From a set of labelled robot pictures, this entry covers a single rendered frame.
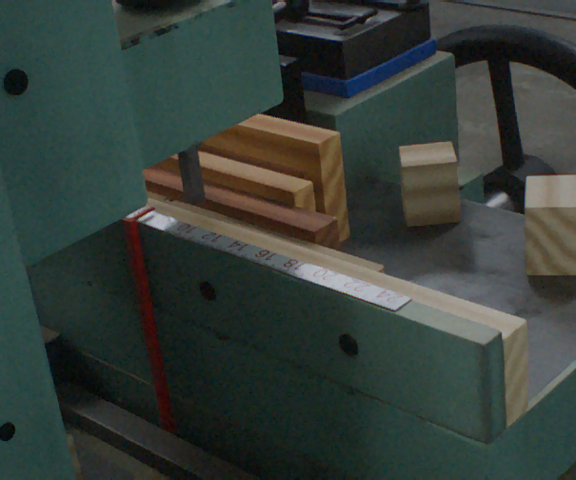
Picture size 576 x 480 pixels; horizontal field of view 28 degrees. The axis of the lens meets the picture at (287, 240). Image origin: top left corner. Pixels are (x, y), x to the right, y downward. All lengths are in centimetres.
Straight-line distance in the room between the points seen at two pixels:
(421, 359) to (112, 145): 17
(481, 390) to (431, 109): 35
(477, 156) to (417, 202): 235
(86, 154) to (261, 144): 21
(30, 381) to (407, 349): 17
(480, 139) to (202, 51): 259
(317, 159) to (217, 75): 10
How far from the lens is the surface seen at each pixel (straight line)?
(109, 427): 75
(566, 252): 68
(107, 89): 54
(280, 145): 72
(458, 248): 72
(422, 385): 56
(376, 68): 81
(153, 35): 60
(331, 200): 72
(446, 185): 73
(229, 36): 64
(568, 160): 305
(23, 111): 52
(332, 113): 77
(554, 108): 338
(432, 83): 85
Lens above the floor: 124
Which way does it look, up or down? 27 degrees down
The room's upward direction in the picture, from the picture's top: 7 degrees counter-clockwise
